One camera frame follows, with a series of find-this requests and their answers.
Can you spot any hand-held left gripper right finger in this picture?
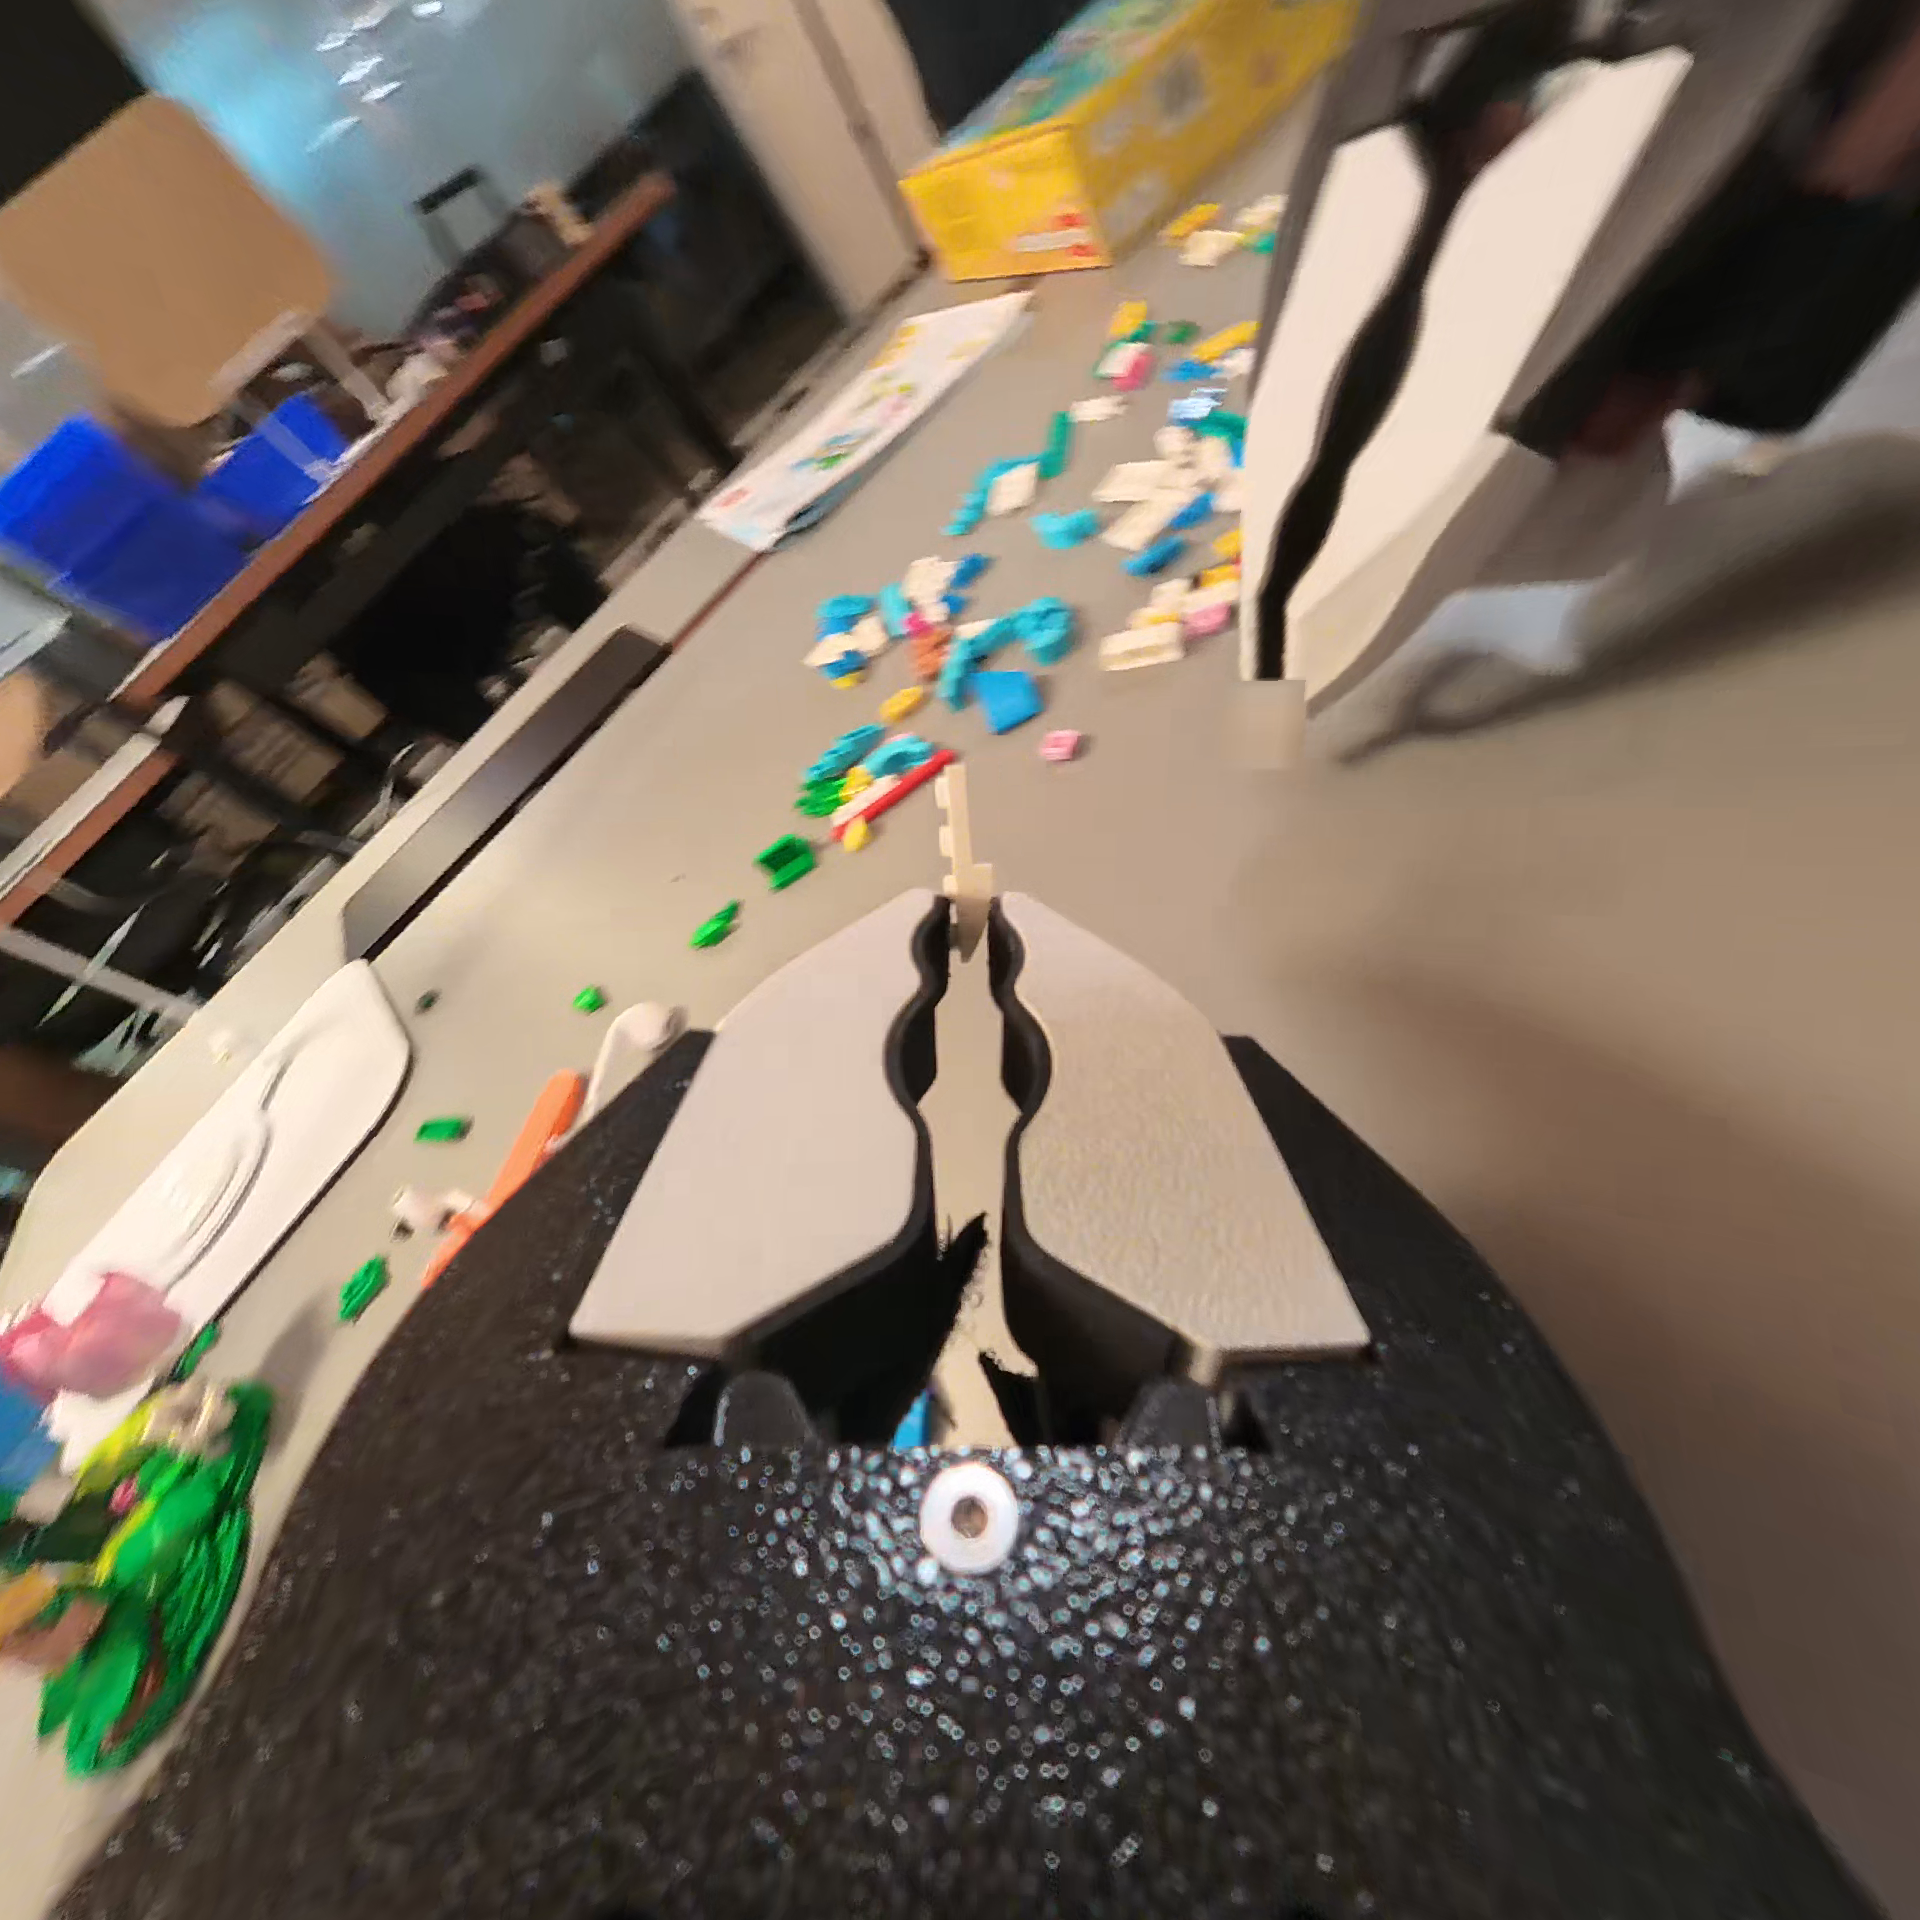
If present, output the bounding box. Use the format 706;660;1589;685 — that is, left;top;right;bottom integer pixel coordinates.
987;889;1374;1380

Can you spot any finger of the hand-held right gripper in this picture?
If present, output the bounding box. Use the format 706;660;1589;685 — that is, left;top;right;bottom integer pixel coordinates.
1286;45;1700;719
1240;119;1446;685

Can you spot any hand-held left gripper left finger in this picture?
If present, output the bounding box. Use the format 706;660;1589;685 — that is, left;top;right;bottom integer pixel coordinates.
569;889;962;1353

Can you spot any small tan lego piece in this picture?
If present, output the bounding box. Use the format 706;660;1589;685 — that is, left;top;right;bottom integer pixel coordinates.
1229;676;1310;770

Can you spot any pile of colourful lego bricks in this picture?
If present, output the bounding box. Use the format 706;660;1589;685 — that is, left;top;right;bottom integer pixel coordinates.
793;193;1292;859

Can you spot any yellow lego box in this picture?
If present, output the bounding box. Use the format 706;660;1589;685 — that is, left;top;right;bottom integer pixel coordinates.
900;0;1359;283

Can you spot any lego instruction booklet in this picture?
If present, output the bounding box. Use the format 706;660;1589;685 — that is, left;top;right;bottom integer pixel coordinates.
697;289;1036;550

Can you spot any pink lego build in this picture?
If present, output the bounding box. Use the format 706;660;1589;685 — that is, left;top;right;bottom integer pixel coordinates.
0;1272;186;1399

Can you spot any green lego plant build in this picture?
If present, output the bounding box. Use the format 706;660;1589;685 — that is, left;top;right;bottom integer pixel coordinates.
36;1380;273;1779

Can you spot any orange brick separator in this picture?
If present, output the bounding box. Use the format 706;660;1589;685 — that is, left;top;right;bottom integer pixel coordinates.
420;1068;584;1290

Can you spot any white tray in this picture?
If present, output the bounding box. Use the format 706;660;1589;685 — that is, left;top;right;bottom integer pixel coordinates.
46;960;413;1352

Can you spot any white cabinet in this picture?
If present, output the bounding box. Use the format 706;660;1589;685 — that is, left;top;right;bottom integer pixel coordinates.
664;0;962;320

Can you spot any wooden desk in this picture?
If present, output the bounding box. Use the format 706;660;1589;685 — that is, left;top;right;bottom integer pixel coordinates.
0;170;676;932

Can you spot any blue storage bin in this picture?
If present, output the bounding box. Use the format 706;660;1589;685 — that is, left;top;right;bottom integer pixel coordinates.
0;420;250;635
203;395;352;532

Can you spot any black chair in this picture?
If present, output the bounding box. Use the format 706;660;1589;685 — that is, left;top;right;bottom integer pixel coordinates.
410;169;499;260

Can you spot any cardboard sheet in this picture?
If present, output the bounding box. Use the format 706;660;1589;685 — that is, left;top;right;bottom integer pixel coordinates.
0;96;333;432

